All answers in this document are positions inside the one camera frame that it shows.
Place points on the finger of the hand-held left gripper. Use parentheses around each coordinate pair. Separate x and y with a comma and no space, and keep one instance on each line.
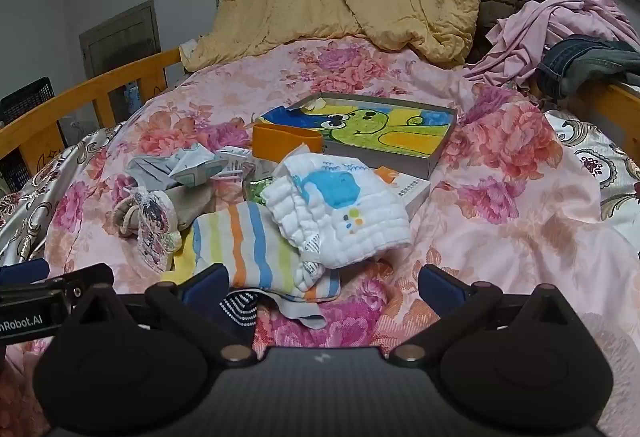
(82,279)
(22,273)

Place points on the printed cartoon plastic pouch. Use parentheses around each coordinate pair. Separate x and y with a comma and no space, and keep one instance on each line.
(155,232)

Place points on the grey wall cabinet door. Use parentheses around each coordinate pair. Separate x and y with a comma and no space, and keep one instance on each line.
(120,37)

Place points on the white crumpled cloth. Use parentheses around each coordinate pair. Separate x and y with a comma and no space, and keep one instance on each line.
(189,52)

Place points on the floral pink bedsheet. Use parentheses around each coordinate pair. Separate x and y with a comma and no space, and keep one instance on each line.
(500,242)

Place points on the white teal wrapper packet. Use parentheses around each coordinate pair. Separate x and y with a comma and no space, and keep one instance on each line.
(192,167)

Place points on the grey face mask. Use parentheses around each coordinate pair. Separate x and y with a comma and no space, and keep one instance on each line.
(150,169)

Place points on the blue jeans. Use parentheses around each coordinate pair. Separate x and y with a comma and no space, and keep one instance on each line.
(580,62)

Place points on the small white striped packet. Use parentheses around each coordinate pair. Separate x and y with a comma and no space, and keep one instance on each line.
(232,162)

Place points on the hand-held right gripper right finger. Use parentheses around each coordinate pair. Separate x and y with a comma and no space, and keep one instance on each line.
(439,288)

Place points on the white gauze cloth whale print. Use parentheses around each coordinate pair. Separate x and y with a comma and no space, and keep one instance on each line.
(345,212)

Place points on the striped baby garment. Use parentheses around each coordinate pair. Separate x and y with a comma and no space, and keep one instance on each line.
(250,247)

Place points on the shallow box with dinosaur drawing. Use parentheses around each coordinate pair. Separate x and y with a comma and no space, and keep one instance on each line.
(380,132)

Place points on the glass jar green contents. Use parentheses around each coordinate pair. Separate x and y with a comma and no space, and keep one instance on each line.
(257,184)

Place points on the navy striped sock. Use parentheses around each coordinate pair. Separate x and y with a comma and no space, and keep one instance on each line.
(240,312)

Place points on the pale yellow crumpled item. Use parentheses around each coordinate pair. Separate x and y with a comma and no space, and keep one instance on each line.
(315,104)

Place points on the pale pink fleece garment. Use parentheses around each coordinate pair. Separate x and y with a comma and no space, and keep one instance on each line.
(615,367)

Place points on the orange ribbed holder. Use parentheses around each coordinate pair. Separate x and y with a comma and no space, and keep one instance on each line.
(285,144)

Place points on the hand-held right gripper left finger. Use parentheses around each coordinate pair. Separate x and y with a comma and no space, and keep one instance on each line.
(206,286)

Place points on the white orange carton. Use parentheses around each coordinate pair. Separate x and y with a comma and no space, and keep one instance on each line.
(407,189)

